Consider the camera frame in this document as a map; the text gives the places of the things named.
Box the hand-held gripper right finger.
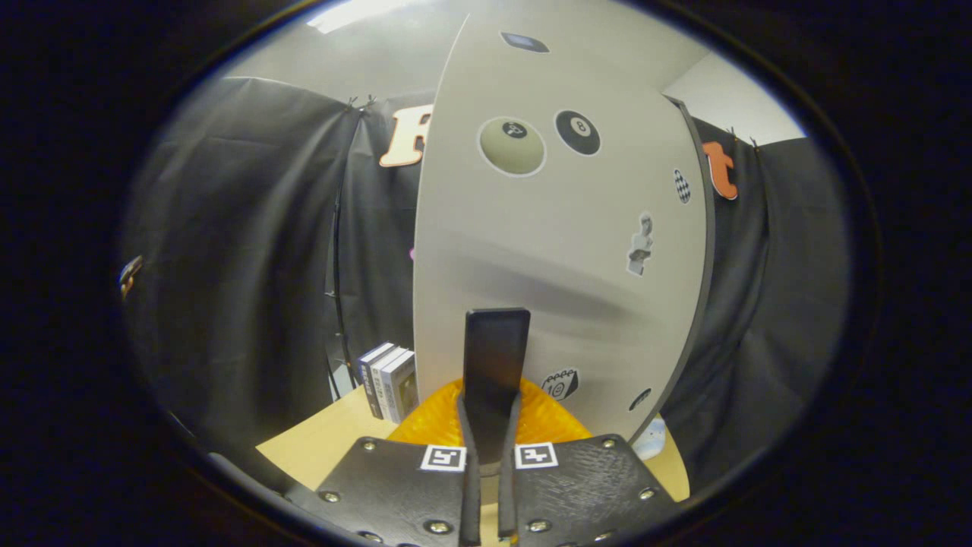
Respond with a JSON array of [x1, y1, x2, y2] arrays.
[[497, 378, 678, 547]]

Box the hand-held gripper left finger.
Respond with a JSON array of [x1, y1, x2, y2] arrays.
[[311, 378, 484, 547]]

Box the black door handle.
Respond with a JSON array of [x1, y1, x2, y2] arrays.
[[463, 308, 532, 466]]

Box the pale grey cabinet door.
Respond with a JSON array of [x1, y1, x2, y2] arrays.
[[412, 11, 711, 445]]

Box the pale blue white object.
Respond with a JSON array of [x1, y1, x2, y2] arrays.
[[632, 414, 669, 461]]

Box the dark grey cabinet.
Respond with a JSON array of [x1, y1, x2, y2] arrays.
[[664, 95, 718, 434]]

